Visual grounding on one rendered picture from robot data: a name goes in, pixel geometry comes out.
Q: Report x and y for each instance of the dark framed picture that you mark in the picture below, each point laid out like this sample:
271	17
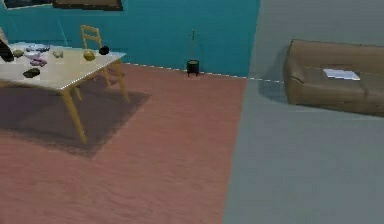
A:
26	3

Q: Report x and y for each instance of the yellow round object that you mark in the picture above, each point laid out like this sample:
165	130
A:
89	55

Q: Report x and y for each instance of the brown framed picture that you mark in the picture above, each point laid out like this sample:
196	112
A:
88	4

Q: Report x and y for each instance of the tall black object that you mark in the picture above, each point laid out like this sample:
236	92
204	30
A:
6	52

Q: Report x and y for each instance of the white table with yellow legs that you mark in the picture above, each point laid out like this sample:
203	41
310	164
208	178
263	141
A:
56	76

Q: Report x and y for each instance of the black plant pot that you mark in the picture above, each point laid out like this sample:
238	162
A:
192	66

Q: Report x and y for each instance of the black round object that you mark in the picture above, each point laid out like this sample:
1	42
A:
104	50

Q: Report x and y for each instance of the white paper sheet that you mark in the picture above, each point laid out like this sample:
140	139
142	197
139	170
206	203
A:
341	74

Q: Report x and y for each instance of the pink flat object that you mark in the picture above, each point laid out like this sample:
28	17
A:
38	61

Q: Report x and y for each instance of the brown sofa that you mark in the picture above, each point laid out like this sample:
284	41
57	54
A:
326	90

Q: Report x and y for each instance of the olive round object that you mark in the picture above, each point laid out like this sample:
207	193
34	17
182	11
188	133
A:
18	53

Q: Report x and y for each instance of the dark flat object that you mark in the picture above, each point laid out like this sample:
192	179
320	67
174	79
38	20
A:
31	72

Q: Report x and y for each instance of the yellow wooden chair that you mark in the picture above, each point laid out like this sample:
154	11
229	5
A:
90	35

